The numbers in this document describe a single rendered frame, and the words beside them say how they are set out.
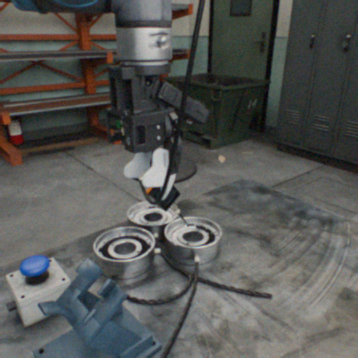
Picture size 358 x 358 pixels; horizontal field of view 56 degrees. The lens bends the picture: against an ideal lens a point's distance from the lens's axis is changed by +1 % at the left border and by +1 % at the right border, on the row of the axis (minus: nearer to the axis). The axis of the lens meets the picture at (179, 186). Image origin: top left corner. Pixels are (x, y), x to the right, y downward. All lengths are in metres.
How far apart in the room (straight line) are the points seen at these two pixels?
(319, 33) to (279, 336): 3.15
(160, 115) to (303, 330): 0.36
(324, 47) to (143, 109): 3.03
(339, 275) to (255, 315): 0.18
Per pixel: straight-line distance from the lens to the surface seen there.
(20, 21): 4.33
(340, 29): 3.40
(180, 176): 1.44
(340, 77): 3.37
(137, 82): 0.48
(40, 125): 4.44
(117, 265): 0.56
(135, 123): 0.46
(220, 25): 4.94
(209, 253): 0.60
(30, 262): 0.53
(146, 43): 0.47
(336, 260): 0.68
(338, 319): 0.56
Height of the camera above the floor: 1.17
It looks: 25 degrees down
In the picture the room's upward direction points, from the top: straight up
